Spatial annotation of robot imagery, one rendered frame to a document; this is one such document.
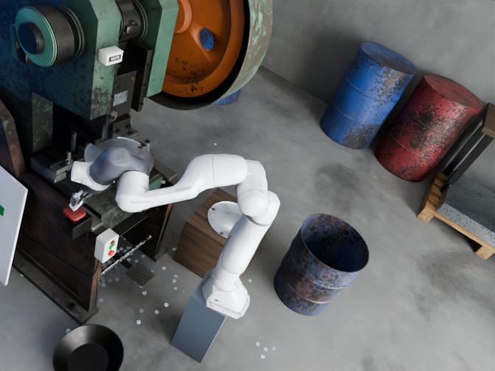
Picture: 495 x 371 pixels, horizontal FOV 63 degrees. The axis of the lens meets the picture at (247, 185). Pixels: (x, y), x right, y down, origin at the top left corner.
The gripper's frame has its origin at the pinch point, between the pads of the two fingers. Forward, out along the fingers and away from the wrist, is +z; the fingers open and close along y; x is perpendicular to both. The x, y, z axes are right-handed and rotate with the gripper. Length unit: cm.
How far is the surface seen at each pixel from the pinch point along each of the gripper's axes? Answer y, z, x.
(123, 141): 42.6, 9.5, 14.9
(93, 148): 28.6, 11.1, 18.6
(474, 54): 362, -72, -81
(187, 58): 70, -28, 26
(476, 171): 361, -15, -185
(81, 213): 1.0, 2.9, -3.6
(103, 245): 5.1, 13.0, -17.9
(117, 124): 30.3, -9.7, 17.3
